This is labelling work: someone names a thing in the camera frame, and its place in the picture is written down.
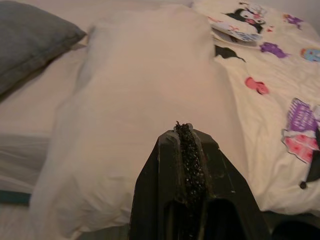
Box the grey pillow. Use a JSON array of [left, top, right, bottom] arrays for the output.
[[0, 0, 87, 97]]

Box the teal bed edge strip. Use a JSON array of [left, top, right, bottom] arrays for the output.
[[0, 189, 32, 207]]

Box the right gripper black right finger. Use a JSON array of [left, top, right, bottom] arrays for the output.
[[186, 122, 271, 240]]

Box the white pillow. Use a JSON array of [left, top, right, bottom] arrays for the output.
[[29, 4, 241, 240]]

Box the white bed sheet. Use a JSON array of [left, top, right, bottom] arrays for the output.
[[0, 0, 196, 240]]

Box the cartoon print duvet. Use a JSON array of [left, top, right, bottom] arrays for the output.
[[192, 0, 320, 216]]

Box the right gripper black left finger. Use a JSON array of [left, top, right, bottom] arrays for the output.
[[129, 120, 199, 240]]

